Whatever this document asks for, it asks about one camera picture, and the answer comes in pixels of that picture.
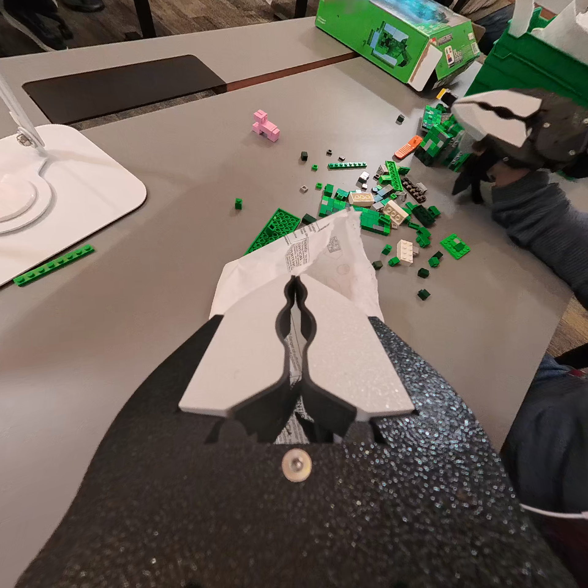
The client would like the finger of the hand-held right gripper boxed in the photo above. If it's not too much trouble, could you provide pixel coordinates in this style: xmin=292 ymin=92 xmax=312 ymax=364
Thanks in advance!
xmin=454 ymin=108 xmax=531 ymax=149
xmin=451 ymin=89 xmax=544 ymax=121

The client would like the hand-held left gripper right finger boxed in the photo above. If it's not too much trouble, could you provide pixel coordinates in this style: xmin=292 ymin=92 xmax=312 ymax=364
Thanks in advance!
xmin=294 ymin=275 xmax=416 ymax=446

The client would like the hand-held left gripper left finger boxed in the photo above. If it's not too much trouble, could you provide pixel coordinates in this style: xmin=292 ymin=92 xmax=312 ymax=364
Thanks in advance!
xmin=178 ymin=276 xmax=304 ymax=444

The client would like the torn white paper bag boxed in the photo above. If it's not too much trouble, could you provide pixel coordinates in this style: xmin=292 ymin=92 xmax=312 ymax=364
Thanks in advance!
xmin=209 ymin=209 xmax=386 ymax=445

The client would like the person's right forearm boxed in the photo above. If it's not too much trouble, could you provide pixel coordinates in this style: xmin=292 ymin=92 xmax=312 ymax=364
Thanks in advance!
xmin=491 ymin=171 xmax=588 ymax=307

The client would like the grey desk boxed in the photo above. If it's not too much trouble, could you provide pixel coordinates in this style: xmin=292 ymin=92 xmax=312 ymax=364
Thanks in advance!
xmin=0 ymin=17 xmax=359 ymax=127
xmin=0 ymin=57 xmax=575 ymax=588

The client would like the person's right hand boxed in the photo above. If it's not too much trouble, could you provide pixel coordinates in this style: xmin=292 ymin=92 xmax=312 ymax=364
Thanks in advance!
xmin=488 ymin=157 xmax=534 ymax=187

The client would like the green storage bin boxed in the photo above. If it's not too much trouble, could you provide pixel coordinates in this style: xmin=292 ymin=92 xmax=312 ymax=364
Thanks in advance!
xmin=465 ymin=11 xmax=588 ymax=111

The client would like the green brick creeper model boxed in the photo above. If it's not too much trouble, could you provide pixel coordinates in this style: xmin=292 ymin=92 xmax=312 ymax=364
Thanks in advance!
xmin=413 ymin=103 xmax=481 ymax=173

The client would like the orange brick separator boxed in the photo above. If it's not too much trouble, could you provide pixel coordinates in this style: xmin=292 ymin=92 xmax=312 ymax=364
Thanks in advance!
xmin=394 ymin=135 xmax=423 ymax=160

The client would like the dark blue brick plate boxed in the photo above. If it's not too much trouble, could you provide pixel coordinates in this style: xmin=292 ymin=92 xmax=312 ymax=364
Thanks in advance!
xmin=401 ymin=177 xmax=428 ymax=203

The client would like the pile of loose toy bricks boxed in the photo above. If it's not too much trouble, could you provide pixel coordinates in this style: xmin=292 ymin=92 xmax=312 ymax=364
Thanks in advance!
xmin=317 ymin=160 xmax=444 ymax=278

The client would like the green square brick plate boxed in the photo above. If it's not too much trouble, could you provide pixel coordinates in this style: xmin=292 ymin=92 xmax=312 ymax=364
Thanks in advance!
xmin=439 ymin=233 xmax=471 ymax=260

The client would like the large green brick plate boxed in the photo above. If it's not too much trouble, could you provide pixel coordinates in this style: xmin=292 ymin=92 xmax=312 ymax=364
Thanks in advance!
xmin=243 ymin=208 xmax=301 ymax=256

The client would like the green toy box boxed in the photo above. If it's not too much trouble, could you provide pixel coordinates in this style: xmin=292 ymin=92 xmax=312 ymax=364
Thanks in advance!
xmin=315 ymin=0 xmax=481 ymax=92

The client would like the green patchwork brick panel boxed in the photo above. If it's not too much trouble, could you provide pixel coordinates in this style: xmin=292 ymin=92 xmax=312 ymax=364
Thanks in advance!
xmin=318 ymin=195 xmax=392 ymax=236

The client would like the white stand base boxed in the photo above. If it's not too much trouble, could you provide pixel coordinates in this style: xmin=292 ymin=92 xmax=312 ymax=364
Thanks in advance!
xmin=0 ymin=73 xmax=148 ymax=288

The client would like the pink brick pig figure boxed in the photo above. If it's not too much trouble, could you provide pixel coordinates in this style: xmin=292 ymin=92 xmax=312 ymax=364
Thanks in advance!
xmin=251 ymin=109 xmax=281 ymax=143

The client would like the thin white cable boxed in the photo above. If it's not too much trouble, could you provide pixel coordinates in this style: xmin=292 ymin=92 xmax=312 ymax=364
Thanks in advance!
xmin=519 ymin=503 xmax=588 ymax=520

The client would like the black desk cable panel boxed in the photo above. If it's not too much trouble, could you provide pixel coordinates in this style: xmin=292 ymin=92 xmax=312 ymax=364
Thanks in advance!
xmin=22 ymin=55 xmax=228 ymax=126

